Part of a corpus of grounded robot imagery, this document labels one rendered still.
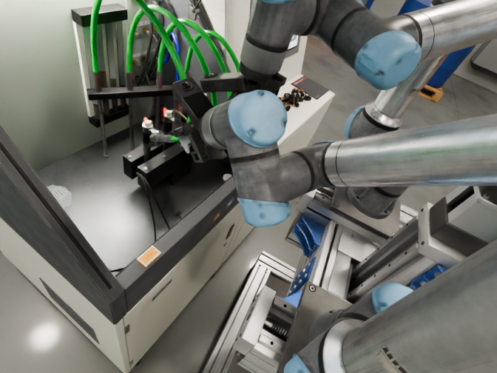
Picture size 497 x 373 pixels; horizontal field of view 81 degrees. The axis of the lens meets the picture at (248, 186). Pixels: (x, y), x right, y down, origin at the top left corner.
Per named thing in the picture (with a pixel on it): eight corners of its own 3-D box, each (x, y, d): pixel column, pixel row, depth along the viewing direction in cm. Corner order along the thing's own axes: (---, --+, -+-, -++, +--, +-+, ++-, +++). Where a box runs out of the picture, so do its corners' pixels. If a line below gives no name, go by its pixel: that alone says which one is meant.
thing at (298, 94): (290, 117, 127) (295, 106, 123) (270, 104, 129) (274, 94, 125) (310, 100, 142) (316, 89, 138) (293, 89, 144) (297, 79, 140)
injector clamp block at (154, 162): (146, 204, 96) (146, 173, 85) (124, 187, 98) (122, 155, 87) (210, 158, 119) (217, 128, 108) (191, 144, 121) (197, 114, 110)
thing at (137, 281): (127, 313, 77) (125, 290, 66) (115, 303, 78) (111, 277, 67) (251, 190, 119) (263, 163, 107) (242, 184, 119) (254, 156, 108)
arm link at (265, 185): (317, 208, 47) (306, 140, 44) (264, 234, 40) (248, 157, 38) (284, 203, 53) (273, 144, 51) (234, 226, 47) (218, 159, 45)
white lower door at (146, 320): (131, 370, 126) (124, 320, 77) (127, 366, 126) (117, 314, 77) (221, 265, 169) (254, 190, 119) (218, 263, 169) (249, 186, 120)
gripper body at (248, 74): (253, 140, 57) (272, 86, 48) (219, 118, 59) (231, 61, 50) (272, 125, 62) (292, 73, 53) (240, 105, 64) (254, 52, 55)
